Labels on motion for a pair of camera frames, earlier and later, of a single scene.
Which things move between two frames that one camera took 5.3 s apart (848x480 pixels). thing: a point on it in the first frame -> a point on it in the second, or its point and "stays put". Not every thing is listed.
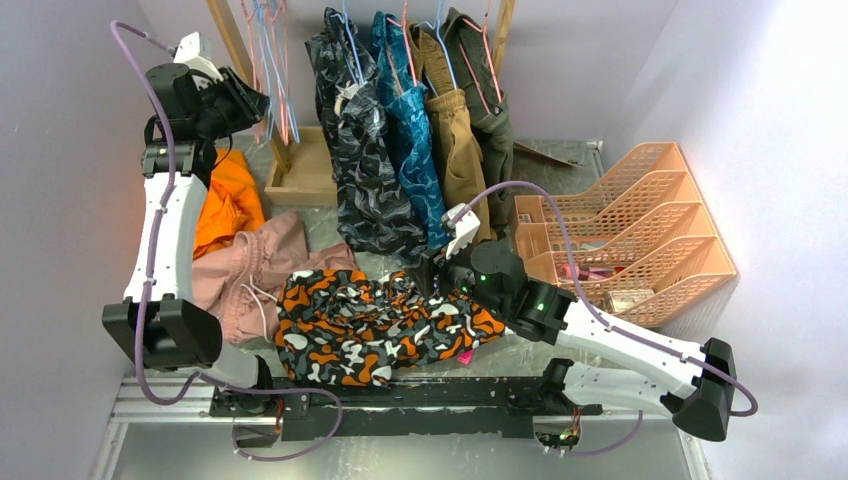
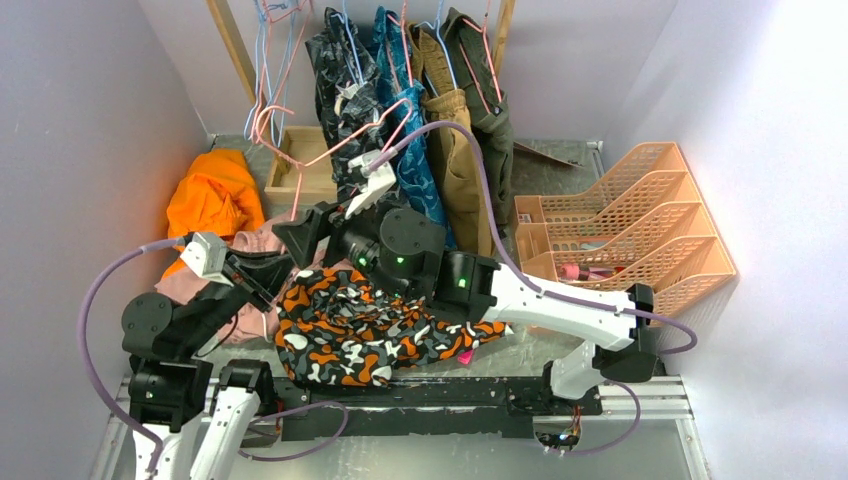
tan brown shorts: (458, 160) stays put
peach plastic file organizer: (642, 242) stays put
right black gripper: (424, 276) -> (301, 236)
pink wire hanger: (269, 25) -> (353, 135)
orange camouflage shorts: (347, 328) stays put
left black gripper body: (218, 116) -> (251, 283)
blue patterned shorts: (406, 103) stays put
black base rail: (314, 408) stays put
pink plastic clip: (465, 357) stays put
